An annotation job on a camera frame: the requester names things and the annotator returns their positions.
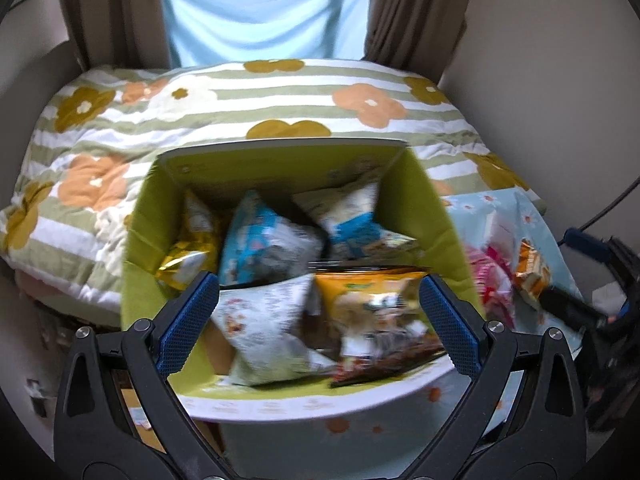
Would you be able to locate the orange waffle snack packet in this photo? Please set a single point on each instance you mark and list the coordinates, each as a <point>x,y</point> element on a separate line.
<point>532,272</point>

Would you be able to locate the gold snack packet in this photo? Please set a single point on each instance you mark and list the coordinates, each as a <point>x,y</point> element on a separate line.
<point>187,255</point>

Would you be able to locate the yellow-green cardboard box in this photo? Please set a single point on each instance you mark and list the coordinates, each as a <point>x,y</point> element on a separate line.
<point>410,200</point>

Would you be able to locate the light blue cloth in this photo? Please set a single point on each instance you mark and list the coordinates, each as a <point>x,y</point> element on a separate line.
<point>270,10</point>

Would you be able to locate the brown curtain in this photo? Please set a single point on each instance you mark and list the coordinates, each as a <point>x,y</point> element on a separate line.
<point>415,10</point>
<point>115,10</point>

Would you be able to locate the floral striped quilt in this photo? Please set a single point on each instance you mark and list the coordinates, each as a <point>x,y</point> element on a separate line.
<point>250,105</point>

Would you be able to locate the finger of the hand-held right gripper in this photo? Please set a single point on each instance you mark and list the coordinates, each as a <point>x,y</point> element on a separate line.
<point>585,245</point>
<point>567,305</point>

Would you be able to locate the red pink snack packet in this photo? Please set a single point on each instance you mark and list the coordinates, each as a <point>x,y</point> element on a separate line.
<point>492,280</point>

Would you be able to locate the blue white snack packet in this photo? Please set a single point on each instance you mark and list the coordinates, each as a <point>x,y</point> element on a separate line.
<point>265,245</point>

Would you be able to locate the yellow cream snack packet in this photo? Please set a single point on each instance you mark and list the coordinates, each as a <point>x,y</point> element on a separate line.
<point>375,315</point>

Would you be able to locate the daisy print blue tablecloth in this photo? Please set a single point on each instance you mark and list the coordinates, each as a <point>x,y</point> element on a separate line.
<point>530,210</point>

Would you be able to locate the pale blue yellow snack packet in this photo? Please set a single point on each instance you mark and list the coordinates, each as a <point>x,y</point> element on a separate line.
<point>345,215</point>

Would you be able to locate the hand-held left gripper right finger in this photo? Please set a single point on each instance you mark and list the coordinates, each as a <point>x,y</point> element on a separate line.
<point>450,327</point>

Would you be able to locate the silver white snack packet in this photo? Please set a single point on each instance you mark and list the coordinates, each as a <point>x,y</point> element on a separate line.
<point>260,320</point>

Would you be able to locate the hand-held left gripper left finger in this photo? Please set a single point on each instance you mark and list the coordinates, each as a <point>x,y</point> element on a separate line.
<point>187,325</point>

